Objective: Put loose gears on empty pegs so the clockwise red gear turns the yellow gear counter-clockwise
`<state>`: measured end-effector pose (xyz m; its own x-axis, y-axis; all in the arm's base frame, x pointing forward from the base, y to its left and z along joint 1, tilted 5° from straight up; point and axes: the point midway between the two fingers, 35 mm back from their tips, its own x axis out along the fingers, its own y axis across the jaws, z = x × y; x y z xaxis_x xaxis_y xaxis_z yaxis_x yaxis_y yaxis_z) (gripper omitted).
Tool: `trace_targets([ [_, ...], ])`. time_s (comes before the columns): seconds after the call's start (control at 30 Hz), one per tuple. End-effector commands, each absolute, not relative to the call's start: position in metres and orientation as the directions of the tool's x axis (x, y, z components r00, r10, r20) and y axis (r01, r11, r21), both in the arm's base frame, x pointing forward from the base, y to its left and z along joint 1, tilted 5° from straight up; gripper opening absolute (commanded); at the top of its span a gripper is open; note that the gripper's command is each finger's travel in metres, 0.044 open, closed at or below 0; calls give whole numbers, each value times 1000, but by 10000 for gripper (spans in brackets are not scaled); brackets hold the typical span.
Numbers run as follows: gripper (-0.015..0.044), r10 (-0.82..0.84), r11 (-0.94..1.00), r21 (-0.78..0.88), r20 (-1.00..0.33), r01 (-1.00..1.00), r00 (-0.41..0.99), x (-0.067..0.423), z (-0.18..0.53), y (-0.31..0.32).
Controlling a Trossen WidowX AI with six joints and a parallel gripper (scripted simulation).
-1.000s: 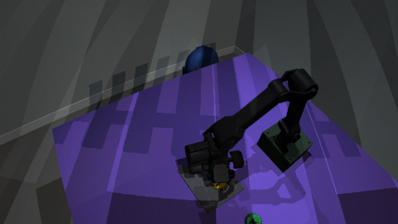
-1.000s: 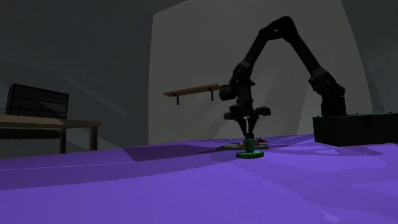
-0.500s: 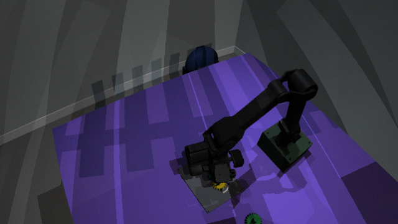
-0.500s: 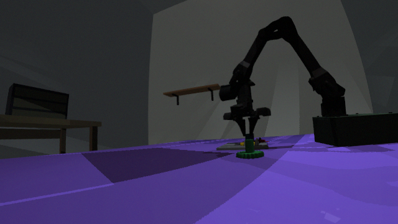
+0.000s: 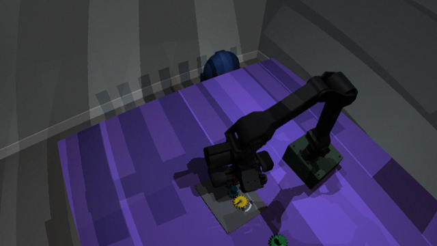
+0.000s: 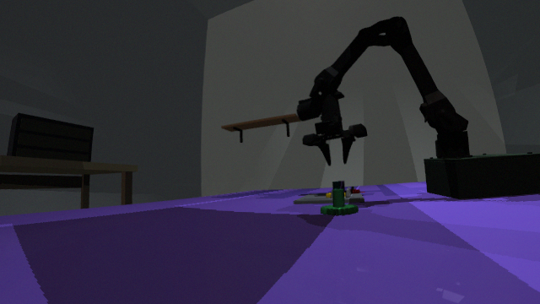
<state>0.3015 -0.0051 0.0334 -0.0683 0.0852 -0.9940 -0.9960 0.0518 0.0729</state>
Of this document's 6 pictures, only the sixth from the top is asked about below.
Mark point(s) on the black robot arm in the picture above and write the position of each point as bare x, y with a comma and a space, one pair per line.
438, 112

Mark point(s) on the green gear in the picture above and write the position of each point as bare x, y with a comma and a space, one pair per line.
339, 207

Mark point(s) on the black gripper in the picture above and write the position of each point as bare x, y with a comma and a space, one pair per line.
346, 136

